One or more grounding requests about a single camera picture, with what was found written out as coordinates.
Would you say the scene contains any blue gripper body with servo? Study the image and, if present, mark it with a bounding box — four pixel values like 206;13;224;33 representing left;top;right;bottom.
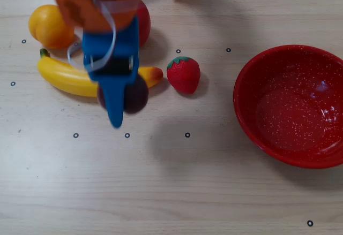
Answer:
81;16;140;74

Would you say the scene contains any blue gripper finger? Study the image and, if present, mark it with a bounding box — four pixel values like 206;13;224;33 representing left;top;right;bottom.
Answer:
83;55;140;129

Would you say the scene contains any dark purple plum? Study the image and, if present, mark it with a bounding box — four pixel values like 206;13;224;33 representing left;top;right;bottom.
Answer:
96;73;150;115

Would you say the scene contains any red speckled enamel bowl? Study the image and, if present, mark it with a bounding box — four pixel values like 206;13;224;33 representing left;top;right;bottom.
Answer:
233;44;343;170

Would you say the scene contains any red toy apple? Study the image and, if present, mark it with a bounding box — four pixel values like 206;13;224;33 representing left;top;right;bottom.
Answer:
135;0;152;48

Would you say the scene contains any yellow toy banana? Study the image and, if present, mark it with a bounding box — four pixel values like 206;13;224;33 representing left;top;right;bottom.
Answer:
36;48;165;98

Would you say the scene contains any red toy strawberry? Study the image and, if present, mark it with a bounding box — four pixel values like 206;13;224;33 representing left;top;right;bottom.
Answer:
166;56;202;95

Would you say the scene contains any yellow orange toy peach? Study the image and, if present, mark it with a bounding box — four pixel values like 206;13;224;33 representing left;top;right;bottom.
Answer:
28;4;76;50

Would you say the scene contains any red white black servo cable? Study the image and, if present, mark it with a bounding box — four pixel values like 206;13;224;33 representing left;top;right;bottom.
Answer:
66;0;140;70

